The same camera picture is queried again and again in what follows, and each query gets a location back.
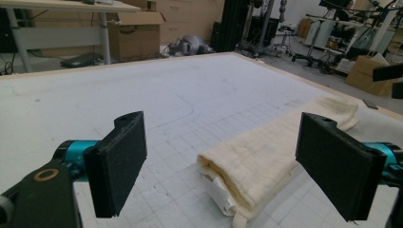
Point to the black tripod stand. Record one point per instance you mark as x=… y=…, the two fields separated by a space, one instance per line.
x=309 y=53

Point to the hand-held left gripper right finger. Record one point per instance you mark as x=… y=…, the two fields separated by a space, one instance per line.
x=335 y=167

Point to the black equipment tower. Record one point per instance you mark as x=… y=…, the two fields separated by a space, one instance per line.
x=229 y=25

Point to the cream towel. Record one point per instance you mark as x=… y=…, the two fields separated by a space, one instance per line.
x=263 y=152

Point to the open cardboard box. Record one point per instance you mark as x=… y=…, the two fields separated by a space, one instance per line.
x=134 y=38

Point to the grey bag on floor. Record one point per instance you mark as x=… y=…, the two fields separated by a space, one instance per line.
x=190 y=45

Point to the metal stand pole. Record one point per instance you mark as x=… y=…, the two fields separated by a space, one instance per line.
x=265 y=22

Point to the white desk with metal legs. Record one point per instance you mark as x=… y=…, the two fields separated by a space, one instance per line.
x=60 y=36

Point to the flat black case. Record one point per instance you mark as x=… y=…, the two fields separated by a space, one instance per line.
x=81 y=60

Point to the light wooden cabinet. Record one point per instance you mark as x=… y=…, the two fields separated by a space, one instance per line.
x=187 y=19

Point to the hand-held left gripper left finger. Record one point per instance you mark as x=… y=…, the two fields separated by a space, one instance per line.
x=117 y=171

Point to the small cardboard box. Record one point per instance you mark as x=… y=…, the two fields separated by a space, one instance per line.
x=304 y=28

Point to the cardboard box right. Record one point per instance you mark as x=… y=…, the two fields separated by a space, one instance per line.
x=364 y=74

